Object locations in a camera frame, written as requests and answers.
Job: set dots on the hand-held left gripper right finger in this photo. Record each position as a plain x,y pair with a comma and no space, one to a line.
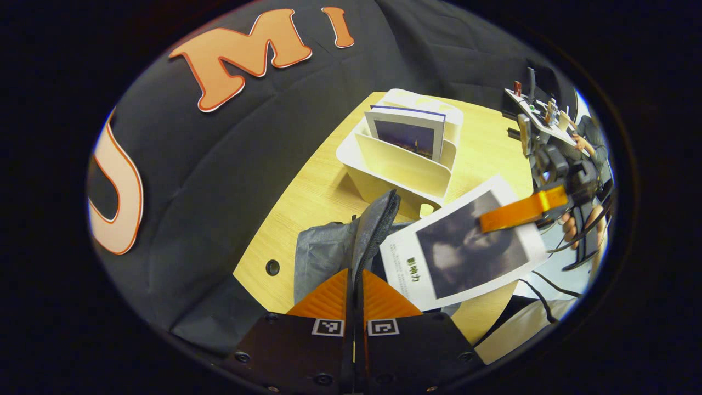
417,351

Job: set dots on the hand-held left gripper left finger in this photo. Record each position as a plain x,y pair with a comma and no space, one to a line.
296,351

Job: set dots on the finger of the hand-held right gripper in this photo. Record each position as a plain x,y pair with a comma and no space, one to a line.
521,211

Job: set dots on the black and white cover book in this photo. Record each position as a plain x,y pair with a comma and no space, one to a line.
460,252

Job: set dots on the grey schoolbag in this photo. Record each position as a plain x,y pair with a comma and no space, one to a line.
323,252

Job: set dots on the white bookshelf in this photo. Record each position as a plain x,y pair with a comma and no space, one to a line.
400,170

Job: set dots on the blue cover book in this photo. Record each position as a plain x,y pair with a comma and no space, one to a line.
408,134

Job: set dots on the person's light clothing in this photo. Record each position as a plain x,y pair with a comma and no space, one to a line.
521,334

